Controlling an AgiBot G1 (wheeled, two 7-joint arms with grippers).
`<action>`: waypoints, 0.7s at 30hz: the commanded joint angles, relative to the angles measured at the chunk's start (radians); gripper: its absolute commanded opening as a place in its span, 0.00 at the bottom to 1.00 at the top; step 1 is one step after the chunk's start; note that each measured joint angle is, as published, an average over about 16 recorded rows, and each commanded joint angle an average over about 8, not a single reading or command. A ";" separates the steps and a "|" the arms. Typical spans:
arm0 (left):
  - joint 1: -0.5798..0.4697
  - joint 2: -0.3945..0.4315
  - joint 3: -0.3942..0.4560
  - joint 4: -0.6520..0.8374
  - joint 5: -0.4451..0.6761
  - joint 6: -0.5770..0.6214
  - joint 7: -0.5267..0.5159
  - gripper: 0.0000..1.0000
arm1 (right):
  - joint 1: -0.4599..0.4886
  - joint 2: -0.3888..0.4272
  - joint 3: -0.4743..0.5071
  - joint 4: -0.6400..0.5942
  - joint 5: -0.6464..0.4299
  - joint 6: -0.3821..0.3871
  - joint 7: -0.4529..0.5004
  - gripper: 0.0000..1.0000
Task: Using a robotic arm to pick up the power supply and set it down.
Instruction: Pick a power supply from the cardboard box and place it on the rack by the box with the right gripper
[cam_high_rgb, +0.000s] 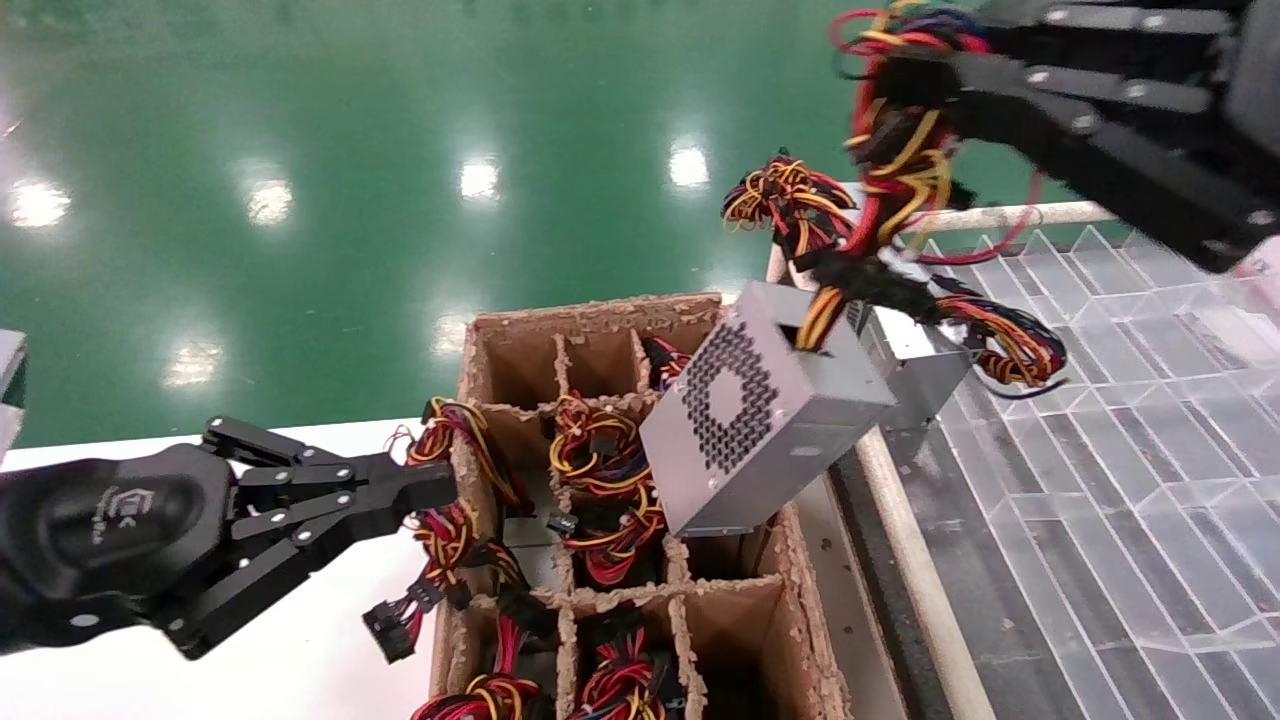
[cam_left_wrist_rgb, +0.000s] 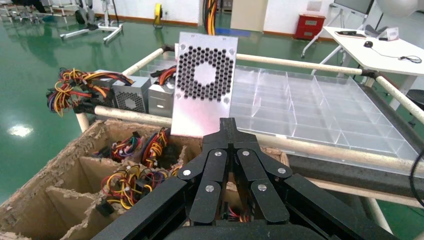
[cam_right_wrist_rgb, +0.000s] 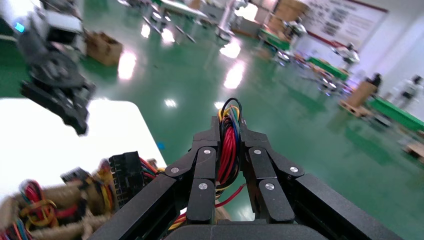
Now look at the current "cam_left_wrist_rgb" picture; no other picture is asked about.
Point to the dark tablet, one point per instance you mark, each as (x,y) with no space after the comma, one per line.
(346,32)

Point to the dark monitor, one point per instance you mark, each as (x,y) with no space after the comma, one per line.
(354,5)

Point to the dark storage shelf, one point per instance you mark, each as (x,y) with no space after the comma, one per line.
(223,5)

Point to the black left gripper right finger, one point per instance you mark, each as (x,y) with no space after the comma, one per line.
(265,198)

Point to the brown cardboard divider box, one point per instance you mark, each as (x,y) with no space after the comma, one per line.
(33,198)

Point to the black chair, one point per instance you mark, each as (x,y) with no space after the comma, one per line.
(417,99)

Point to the beige pillar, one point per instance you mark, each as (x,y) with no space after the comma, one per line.
(248,15)

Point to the white desk card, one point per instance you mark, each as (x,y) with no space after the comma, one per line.
(393,33)

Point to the grey metal trolley frames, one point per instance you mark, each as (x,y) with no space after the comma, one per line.
(20,13)

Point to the yellow floor device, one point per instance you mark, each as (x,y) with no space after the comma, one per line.
(158,13)

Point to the black computer mouse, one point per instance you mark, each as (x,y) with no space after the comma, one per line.
(368,44)

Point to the white desk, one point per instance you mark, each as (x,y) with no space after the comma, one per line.
(381,56)

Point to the red cabinet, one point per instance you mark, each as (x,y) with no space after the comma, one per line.
(309,28)

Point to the white metal stand frame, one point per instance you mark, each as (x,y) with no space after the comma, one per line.
(113,33)

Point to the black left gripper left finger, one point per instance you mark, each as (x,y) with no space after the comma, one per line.
(212,185)

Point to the clear acrylic divider tray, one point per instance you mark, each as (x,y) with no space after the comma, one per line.
(314,106)

